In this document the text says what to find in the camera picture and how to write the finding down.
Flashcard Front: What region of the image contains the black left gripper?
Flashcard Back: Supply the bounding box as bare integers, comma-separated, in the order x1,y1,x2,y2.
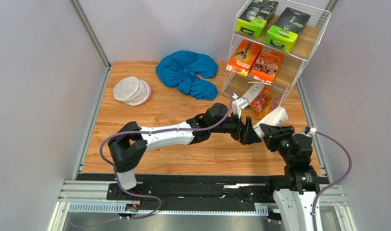
210,111,262,146

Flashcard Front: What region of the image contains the white tall box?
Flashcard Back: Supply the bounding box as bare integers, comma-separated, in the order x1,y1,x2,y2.
241,83,265,104
253,106,289,138

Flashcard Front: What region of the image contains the orange razor bag vertical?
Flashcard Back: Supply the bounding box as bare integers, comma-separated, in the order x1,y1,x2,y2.
257,97,280,119

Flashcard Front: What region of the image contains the orange razor bag horizontal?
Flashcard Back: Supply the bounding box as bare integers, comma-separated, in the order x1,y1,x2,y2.
250,86,273,113

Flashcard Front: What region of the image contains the orange razor box back side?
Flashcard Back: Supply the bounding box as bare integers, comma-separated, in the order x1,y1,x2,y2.
250,48,285,84

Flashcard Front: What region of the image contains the orange Gillette Fusion5 box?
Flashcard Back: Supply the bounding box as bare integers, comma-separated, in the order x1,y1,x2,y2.
226,39,263,77

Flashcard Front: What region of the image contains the black green Gillette Labs box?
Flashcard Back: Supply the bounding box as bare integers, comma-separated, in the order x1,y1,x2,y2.
264,7,311,53

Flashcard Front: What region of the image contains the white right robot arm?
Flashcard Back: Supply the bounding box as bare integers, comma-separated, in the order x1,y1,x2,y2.
259,124,323,231

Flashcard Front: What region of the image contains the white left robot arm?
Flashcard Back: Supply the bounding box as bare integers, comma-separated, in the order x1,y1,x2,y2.
107,103,264,190

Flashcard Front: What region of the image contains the black green box on shelf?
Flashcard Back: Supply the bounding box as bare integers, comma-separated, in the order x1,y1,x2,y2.
235,0,279,39

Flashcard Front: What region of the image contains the blue cloth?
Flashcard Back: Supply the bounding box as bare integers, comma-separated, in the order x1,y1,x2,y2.
155,51,218,101

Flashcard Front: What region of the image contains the white mesh laundry bag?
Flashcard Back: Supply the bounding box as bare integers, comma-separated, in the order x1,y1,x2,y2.
113,76,151,106

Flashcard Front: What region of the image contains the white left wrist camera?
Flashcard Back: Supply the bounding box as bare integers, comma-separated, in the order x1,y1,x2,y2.
232,97,250,118

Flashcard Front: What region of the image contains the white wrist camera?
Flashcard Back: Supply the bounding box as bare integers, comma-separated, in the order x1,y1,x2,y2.
304,127,317,135
232,97,250,118

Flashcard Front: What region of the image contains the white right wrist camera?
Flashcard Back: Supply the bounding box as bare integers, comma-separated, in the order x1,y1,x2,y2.
304,127,317,135

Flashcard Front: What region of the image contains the white wire wooden shelf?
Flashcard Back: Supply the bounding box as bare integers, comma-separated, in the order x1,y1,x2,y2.
222,0,331,106

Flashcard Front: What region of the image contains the black mounting rail base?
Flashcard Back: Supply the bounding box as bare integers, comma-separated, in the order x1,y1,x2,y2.
59,174,286,220

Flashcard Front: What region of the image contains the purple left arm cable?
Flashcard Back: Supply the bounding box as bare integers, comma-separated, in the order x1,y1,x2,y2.
99,90,238,220

